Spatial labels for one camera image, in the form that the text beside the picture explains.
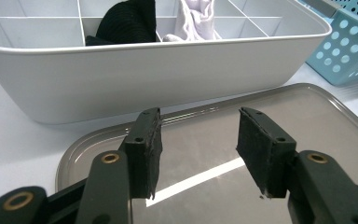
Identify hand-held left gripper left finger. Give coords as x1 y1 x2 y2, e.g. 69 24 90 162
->
76 106 163 224

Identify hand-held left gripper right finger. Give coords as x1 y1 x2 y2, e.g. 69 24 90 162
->
236 106 358 224

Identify grey translucent box lid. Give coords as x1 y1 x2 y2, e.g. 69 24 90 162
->
55 82 358 224

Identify white divided storage box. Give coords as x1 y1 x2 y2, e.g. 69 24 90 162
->
0 0 333 125

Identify black sock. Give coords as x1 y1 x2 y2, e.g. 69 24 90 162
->
85 35 116 47
96 0 157 44

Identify blue plastic basket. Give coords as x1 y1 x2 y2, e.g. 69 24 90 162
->
301 0 358 88

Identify white sock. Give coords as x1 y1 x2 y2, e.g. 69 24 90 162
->
180 0 215 22
162 0 222 43

